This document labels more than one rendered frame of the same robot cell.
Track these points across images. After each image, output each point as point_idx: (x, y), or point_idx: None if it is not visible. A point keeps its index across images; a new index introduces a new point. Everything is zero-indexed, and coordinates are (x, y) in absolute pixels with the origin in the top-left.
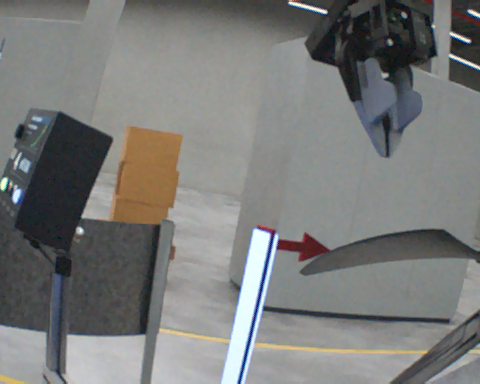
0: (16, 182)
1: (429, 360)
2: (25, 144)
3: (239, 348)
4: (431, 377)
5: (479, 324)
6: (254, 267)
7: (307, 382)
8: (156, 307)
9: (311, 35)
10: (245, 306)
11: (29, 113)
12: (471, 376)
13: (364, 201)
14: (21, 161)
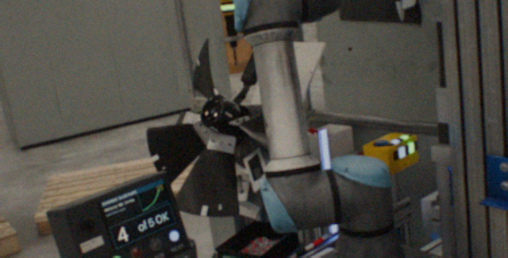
0: (150, 238)
1: (217, 175)
2: (124, 218)
3: (329, 161)
4: (236, 175)
5: (222, 151)
6: (325, 139)
7: None
8: None
9: (254, 75)
10: (326, 149)
11: (76, 210)
12: (266, 158)
13: None
14: (138, 226)
